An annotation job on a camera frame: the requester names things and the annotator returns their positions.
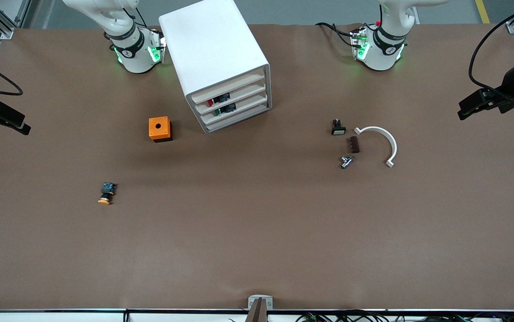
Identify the black switch white face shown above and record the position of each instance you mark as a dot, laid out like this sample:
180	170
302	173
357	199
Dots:
338	129

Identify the orange push button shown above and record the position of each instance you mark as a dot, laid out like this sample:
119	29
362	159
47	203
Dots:
107	192

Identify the silver metal fitting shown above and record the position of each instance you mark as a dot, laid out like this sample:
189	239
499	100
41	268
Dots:
346	162

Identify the brown table mat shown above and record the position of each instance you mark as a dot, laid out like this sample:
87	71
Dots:
257	232

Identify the brown terminal block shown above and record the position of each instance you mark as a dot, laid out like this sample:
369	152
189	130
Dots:
354	145

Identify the grey metal bracket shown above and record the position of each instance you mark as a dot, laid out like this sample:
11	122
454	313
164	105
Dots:
252	299

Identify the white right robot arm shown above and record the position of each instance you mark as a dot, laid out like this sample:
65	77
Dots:
134	58

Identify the red push button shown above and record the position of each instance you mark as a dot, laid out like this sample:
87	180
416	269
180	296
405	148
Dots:
221	99

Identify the white table edge rail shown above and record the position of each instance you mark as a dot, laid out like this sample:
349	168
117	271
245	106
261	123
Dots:
60	317

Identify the white drawer cabinet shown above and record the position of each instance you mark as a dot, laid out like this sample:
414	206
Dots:
212	40

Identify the green push button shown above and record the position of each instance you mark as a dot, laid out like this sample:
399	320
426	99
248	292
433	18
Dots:
226	108

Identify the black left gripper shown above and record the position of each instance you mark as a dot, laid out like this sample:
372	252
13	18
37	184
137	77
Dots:
508	87

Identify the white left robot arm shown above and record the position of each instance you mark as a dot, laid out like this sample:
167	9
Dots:
384	49

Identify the orange box with hole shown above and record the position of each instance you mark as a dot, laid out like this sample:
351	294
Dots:
163	130

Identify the white curved bracket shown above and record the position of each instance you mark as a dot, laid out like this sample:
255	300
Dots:
393	145

